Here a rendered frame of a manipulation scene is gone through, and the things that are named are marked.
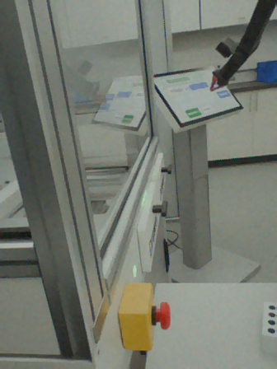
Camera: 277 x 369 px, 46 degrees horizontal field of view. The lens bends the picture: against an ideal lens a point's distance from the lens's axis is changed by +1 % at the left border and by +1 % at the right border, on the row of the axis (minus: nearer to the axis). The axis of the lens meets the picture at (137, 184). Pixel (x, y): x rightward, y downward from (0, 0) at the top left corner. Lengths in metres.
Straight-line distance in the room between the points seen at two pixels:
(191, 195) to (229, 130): 2.15
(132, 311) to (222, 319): 0.25
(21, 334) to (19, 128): 0.24
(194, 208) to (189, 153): 0.33
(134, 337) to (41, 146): 0.34
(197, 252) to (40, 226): 1.73
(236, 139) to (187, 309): 3.33
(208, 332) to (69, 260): 0.41
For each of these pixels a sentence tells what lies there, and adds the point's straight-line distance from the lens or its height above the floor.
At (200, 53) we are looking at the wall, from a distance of 4.45.
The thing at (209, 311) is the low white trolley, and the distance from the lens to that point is 0.72.
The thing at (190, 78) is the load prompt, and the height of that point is 1.15.
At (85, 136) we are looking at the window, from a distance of 0.44.
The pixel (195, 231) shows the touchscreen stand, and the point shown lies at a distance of 1.94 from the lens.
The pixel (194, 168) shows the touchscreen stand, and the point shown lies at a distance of 1.79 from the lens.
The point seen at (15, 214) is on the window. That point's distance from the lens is 0.35.
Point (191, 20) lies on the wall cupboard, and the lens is 4.10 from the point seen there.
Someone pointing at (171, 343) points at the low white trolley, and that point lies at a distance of 0.66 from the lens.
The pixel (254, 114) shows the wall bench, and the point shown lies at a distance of 3.94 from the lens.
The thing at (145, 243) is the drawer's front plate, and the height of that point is 0.89.
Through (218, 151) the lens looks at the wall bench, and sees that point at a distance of 3.93.
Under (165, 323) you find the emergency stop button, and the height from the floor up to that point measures 0.88.
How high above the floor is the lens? 1.24
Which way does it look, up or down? 20 degrees down
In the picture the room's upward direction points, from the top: 7 degrees counter-clockwise
